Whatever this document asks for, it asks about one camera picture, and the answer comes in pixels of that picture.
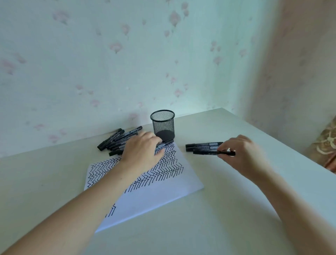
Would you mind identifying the person's left hand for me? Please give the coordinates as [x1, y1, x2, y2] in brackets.
[119, 130, 165, 176]

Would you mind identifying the black mesh pen holder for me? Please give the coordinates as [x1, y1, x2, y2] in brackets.
[150, 110, 175, 142]

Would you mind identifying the person's right forearm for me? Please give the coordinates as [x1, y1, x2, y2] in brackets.
[252, 169, 336, 255]

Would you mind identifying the person's left forearm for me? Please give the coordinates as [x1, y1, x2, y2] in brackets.
[0, 163, 147, 255]

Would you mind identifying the black marker pen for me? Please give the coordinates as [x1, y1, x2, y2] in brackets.
[186, 142, 224, 148]
[155, 140, 174, 152]
[186, 147, 221, 152]
[193, 149, 236, 156]

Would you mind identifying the white paper with zigzag lines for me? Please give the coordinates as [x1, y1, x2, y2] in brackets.
[84, 143, 205, 234]

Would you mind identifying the floral patterned cushion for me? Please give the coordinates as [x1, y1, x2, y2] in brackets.
[305, 122, 336, 174]

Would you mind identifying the pile of black markers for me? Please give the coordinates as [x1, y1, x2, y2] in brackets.
[97, 126, 143, 157]

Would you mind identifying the person's right hand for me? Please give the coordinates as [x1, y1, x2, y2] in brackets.
[217, 135, 274, 182]

